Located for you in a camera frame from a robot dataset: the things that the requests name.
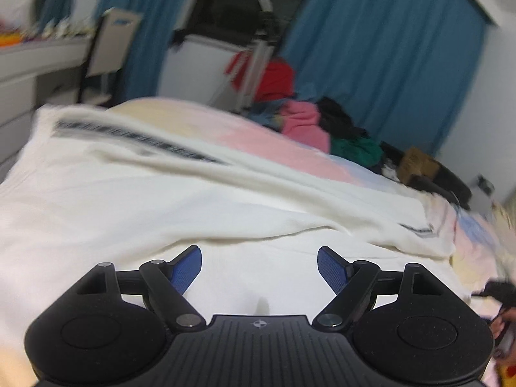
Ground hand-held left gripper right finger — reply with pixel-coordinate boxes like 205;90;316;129
312;246;444;330

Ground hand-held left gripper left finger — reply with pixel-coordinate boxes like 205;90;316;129
76;245;206;330

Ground white pants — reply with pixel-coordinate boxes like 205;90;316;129
0;104;474;387

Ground person's right hand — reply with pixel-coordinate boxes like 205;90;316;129
490;306;516;359

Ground pastel quilt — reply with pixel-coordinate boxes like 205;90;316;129
419;193;516;315

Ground black sofa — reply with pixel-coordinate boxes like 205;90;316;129
379;141;472;210

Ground green garment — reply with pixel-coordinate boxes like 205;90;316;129
331;135;383;166

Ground brown paper bag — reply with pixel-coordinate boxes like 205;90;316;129
397;147;440;184

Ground bed with pastel sheet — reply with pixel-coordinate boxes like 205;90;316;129
109;96;516;387

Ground pink garment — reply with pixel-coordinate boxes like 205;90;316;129
280;101;331;152

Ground black garment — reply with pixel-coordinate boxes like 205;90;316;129
316;97;367;140

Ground blue cloth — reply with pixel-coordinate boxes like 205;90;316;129
246;103;285;130

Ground red garment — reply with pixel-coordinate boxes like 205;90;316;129
226;48;296;103

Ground wide blue curtain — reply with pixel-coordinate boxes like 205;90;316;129
278;0;488;158

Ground garment steamer stand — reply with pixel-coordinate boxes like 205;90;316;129
210;0;277;109

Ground white and black chair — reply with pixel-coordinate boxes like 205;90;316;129
76;8;144;107

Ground narrow blue curtain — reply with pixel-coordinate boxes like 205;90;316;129
94;0;202;101

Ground white dresser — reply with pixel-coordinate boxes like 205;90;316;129
0;36;95;174

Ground row of cosmetic bottles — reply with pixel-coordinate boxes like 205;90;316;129
40;18;95;37

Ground dark window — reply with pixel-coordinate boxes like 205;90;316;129
173;0;323;55

